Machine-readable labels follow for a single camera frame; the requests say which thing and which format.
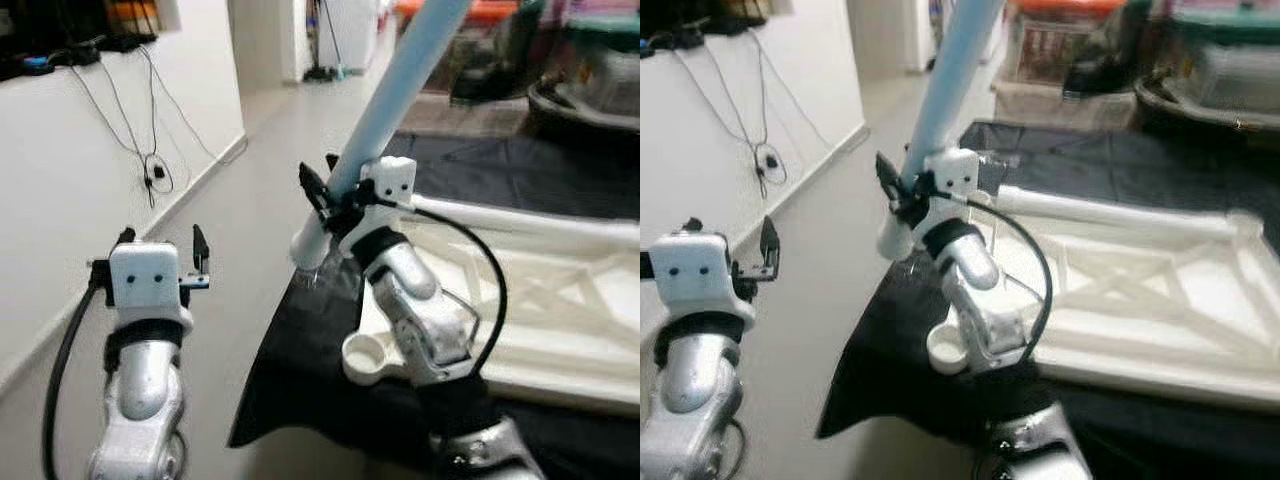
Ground shiny black plastic bag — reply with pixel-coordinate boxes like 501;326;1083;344
450;10;546;106
1065;10;1151;96

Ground white plastic children table top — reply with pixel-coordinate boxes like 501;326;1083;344
340;195;641;409
925;185;1280;411

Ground clear box with orange lid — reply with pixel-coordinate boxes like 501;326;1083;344
1005;0;1131;86
395;0;531;96

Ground black round basin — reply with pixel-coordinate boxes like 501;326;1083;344
525;75;641;136
1135;75;1280;136

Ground mop with green head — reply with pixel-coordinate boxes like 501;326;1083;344
303;0;351;83

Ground black wifi router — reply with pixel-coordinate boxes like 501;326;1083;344
640;0;771;51
0;0;161;81

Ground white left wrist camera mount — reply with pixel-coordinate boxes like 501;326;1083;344
108;240;183;331
648;232;756;321

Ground grey cloth covered ledge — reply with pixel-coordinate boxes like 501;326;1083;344
993;80;1141;126
400;90;531;136

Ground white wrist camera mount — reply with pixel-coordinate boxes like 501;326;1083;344
925;148;981;236
648;232;756;321
108;240;183;331
352;155;418;251

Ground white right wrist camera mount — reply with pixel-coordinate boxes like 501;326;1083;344
925;148;981;236
352;155;418;251

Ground dark green round lid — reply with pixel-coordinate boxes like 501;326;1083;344
565;10;641;51
1170;5;1280;46

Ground white plastic table leg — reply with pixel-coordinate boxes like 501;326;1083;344
290;0;473;273
410;195;641;253
998;183;1280;241
877;0;1006;263

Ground white appliance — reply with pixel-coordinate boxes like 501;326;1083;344
320;0;386;71

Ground clear plastic storage box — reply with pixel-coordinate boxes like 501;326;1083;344
1185;40;1280;111
570;40;641;116

